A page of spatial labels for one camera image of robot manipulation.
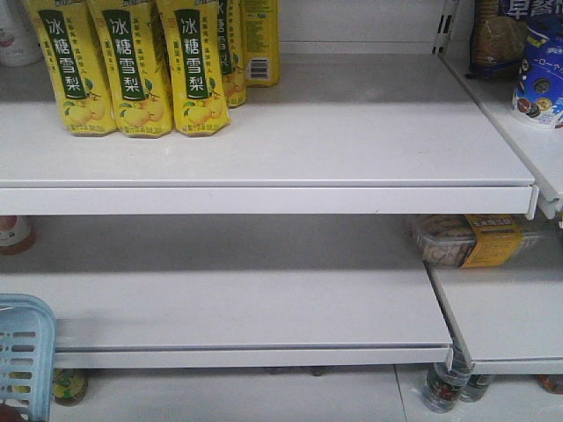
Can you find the light blue plastic basket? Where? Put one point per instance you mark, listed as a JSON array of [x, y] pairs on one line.
[[28, 329]]

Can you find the red coca-cola aluminium bottle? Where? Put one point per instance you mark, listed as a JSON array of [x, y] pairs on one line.
[[9, 414]]

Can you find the white store shelving unit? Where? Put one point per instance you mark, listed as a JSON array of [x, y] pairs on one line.
[[267, 273]]

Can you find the clear biscuit box yellow label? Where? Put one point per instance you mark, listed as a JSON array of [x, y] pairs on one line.
[[465, 241]]

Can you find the yellow pear drink bottle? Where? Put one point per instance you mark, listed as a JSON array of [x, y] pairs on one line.
[[231, 53], [76, 66], [200, 106], [133, 44], [260, 22]]

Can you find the clear water bottle red label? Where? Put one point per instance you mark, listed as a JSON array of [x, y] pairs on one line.
[[443, 387]]

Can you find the orange peach drink bottle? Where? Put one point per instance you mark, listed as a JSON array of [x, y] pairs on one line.
[[17, 234]]

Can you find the green tea bottle lower shelf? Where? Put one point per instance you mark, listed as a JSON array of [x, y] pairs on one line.
[[69, 386]]

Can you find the blue cookie cup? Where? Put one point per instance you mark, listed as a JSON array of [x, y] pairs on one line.
[[537, 97]]

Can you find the dark biscuit package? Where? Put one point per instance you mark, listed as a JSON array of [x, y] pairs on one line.
[[498, 36]]

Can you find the white bottle top left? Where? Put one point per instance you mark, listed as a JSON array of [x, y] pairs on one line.
[[19, 44]]

